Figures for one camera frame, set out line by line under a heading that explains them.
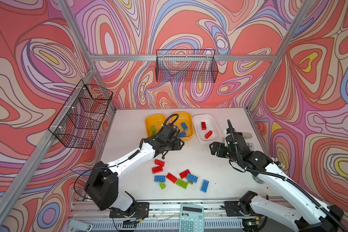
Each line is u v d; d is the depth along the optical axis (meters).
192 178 0.81
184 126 1.06
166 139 0.63
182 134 1.01
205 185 0.80
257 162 0.50
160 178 0.82
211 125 1.07
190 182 0.82
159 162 0.88
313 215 0.39
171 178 0.82
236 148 0.53
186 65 0.96
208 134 1.02
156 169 0.87
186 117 1.11
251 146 0.96
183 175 0.84
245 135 0.99
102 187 0.41
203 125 1.06
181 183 0.84
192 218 0.69
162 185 0.81
